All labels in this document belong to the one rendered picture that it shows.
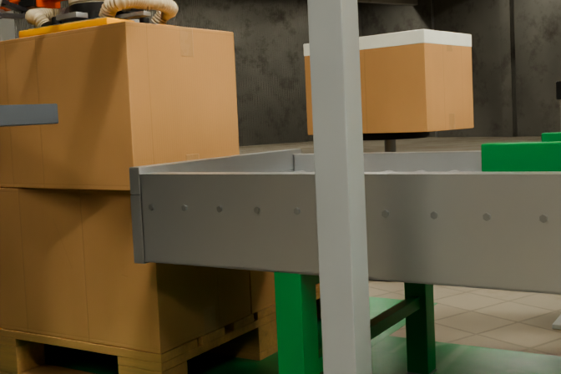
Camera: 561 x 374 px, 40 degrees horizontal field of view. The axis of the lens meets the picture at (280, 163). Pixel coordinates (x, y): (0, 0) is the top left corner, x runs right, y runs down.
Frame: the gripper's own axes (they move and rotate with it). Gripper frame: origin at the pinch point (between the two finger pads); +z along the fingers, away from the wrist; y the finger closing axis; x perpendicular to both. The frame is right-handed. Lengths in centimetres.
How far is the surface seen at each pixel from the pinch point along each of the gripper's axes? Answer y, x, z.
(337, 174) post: 47, 125, -47
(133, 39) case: 18, 55, -17
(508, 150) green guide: 45, 143, -18
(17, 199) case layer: 56, 8, -17
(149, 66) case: 24, 55, -12
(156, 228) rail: 60, 71, -30
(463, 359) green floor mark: 107, 107, 53
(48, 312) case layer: 87, 18, -17
